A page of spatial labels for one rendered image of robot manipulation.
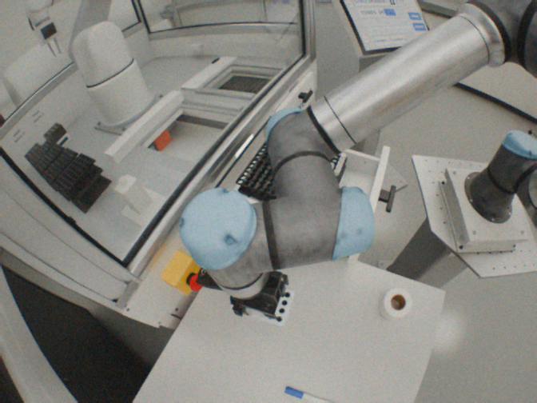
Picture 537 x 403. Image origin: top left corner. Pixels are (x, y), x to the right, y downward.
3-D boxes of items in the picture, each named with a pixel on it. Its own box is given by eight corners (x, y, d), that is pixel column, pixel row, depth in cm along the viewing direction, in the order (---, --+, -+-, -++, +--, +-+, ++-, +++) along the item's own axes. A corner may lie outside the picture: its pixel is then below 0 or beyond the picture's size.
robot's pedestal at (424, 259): (423, 261, 129) (494, 177, 68) (428, 310, 112) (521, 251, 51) (377, 261, 134) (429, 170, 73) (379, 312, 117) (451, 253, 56)
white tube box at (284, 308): (295, 295, 56) (295, 290, 53) (284, 329, 52) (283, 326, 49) (246, 281, 60) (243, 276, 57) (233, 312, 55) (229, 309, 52)
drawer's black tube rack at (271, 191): (344, 174, 66) (347, 157, 61) (322, 227, 57) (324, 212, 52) (271, 153, 74) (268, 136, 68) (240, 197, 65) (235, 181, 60)
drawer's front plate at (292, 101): (313, 96, 93) (313, 71, 84) (283, 140, 79) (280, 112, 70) (309, 95, 94) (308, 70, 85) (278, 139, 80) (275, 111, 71)
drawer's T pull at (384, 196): (395, 189, 54) (396, 185, 53) (389, 213, 50) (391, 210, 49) (380, 184, 55) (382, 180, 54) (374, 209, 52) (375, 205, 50)
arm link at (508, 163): (504, 157, 51) (525, 122, 40) (529, 193, 43) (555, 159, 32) (481, 161, 52) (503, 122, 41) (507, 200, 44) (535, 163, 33)
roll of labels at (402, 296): (407, 319, 49) (414, 315, 46) (379, 321, 50) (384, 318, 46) (404, 291, 53) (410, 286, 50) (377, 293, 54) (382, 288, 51)
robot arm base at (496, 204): (501, 183, 58) (516, 161, 50) (511, 221, 50) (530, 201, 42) (465, 172, 62) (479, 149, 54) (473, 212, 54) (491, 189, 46)
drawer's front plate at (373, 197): (381, 174, 67) (390, 145, 58) (353, 266, 53) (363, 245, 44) (375, 173, 67) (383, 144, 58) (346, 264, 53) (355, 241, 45)
